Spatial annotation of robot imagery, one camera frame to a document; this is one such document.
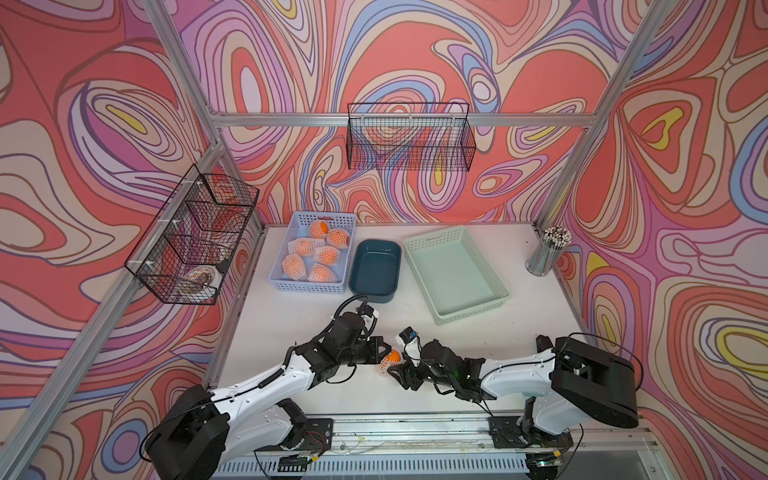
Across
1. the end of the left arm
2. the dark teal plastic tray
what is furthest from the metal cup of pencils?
the end of the left arm

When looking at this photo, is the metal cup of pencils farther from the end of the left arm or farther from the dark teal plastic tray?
the end of the left arm

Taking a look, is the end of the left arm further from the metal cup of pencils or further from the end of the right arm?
the metal cup of pencils

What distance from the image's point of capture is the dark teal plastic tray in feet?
3.29

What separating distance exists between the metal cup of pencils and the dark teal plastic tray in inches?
18.9

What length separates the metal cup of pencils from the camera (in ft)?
3.05
